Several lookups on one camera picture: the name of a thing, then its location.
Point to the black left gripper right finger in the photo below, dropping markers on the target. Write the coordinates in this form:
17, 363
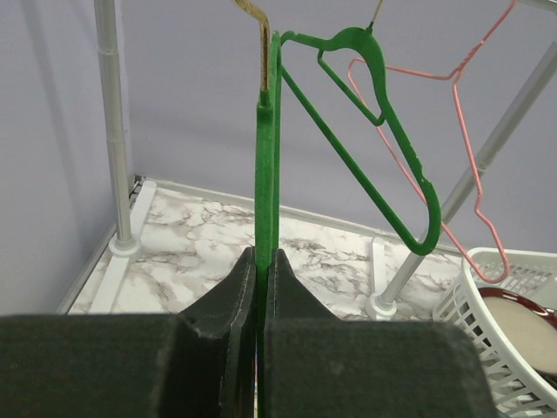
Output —
314, 364

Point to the silver clothes rack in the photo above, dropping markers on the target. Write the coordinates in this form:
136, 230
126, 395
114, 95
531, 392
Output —
126, 244

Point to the pink wire hanger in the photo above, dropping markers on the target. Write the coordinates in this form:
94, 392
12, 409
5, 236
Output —
453, 77

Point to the white plastic basket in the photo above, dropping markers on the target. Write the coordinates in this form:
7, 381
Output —
517, 389

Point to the green velvet hanger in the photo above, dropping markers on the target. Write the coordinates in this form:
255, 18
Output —
362, 41

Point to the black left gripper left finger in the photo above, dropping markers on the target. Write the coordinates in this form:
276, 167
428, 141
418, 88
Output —
196, 363

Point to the red rimmed plate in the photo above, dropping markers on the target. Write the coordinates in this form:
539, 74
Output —
530, 327

